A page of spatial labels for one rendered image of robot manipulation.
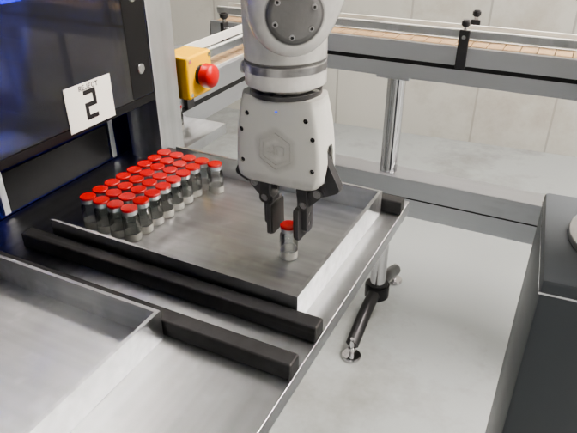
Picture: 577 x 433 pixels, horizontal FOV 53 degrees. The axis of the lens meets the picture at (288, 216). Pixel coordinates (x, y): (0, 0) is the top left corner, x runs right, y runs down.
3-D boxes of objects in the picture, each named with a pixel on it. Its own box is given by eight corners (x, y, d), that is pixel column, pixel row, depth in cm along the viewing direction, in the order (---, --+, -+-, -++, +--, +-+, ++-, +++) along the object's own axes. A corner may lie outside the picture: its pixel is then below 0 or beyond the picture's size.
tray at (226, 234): (56, 243, 73) (50, 219, 71) (179, 166, 93) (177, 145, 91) (297, 324, 59) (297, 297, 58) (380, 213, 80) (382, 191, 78)
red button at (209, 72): (191, 88, 97) (189, 64, 95) (203, 82, 100) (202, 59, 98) (209, 91, 96) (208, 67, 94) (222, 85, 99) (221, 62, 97)
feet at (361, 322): (335, 358, 178) (337, 324, 171) (385, 274, 217) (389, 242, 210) (360, 367, 175) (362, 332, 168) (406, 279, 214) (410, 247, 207)
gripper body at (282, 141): (223, 82, 58) (231, 181, 64) (316, 94, 54) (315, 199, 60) (259, 64, 64) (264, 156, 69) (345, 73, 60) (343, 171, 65)
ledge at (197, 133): (124, 143, 106) (123, 134, 105) (167, 121, 116) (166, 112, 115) (187, 157, 100) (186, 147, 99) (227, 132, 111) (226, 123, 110)
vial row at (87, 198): (81, 228, 76) (75, 197, 73) (166, 174, 90) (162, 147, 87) (94, 232, 75) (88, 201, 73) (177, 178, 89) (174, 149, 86)
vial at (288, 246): (276, 259, 69) (276, 228, 67) (284, 250, 71) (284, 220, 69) (293, 263, 69) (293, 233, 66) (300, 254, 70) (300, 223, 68)
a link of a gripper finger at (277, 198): (245, 179, 65) (248, 229, 69) (270, 184, 64) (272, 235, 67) (259, 167, 68) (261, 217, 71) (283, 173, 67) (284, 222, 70)
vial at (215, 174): (206, 192, 84) (203, 164, 82) (214, 186, 86) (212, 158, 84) (218, 196, 83) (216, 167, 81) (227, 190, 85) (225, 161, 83)
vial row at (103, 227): (94, 232, 75) (88, 201, 72) (177, 178, 89) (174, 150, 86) (107, 236, 74) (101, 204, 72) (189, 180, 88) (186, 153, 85)
